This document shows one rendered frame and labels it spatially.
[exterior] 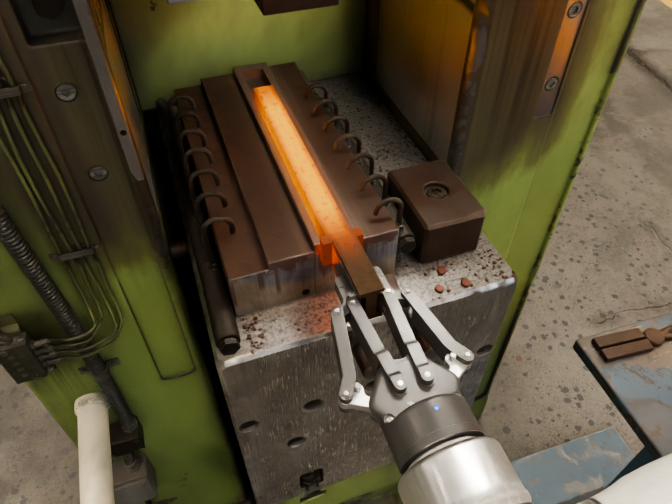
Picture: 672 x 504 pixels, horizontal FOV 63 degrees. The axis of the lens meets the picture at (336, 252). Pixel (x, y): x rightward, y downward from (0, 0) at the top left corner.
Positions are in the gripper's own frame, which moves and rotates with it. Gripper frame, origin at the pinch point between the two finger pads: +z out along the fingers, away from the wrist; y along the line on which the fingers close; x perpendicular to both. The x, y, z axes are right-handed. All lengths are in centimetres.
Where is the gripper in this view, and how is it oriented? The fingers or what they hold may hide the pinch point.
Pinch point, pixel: (355, 274)
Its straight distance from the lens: 56.9
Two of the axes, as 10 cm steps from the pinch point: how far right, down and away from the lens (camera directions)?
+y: 9.4, -2.4, 2.3
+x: 0.1, -6.7, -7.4
